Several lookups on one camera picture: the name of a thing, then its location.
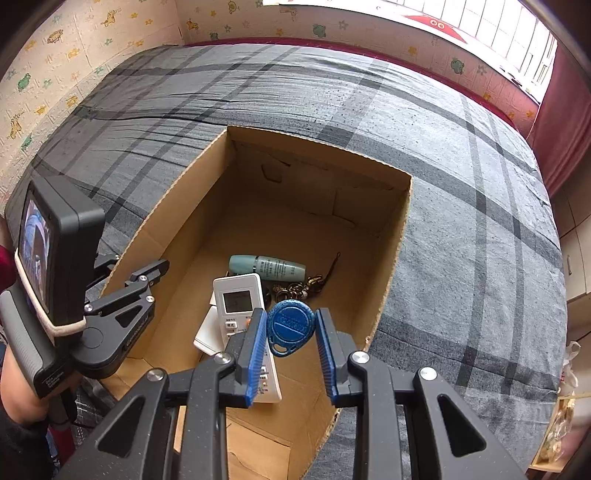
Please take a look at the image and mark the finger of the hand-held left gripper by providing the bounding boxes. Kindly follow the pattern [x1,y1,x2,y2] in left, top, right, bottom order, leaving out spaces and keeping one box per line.
[93,254,122,289]
[83,258,171,358]

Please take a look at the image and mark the blue key fob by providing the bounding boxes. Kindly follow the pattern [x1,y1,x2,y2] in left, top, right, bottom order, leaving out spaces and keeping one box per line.
[267,298,317,358]

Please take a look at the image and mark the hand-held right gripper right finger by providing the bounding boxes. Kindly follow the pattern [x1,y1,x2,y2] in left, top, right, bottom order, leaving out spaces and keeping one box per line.
[315,307,527,480]

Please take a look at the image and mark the brown cardboard box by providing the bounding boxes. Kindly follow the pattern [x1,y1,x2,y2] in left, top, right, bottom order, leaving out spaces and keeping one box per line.
[99,124,413,480]

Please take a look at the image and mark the gold toad keychain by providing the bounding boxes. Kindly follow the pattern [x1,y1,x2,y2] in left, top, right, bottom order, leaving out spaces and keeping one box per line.
[265,251,342,305]

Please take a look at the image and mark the dark red curtain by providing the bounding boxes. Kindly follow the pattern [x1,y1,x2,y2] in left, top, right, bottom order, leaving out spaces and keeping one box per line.
[526,41,591,195]

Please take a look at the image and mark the white remote control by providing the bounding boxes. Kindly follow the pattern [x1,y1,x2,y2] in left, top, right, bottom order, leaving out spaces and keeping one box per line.
[212,273,283,404]

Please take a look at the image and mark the white plastic bag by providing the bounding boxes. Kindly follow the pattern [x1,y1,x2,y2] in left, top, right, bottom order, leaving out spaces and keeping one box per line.
[560,340,581,393]

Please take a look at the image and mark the white charger plug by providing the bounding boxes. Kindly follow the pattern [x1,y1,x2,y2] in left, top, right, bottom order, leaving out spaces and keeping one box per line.
[193,305,229,356]

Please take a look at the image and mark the window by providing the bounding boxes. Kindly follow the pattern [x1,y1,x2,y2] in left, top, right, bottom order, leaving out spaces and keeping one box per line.
[263,0,559,88]

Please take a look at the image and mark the person's left forearm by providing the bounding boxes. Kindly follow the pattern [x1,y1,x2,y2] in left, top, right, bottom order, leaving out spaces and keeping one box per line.
[0,351,54,428]

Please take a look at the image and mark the red paper window decoration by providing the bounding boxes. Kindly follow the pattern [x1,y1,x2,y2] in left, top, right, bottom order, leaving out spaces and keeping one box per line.
[404,14,469,42]

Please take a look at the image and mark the grey plaid bedsheet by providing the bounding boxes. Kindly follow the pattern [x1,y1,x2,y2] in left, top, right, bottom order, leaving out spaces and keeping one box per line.
[7,41,568,480]

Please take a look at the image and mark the pale green bottle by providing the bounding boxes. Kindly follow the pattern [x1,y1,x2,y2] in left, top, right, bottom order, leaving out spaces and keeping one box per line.
[228,255,308,281]

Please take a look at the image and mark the light wooden box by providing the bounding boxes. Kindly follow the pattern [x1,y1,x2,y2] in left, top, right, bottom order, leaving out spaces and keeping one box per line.
[529,392,580,472]

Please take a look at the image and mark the beige cabinet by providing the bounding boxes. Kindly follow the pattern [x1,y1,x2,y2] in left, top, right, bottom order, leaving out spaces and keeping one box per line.
[549,180,591,305]

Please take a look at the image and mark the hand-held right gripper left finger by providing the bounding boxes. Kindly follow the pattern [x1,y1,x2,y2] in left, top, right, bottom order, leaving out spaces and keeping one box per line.
[55,308,269,480]

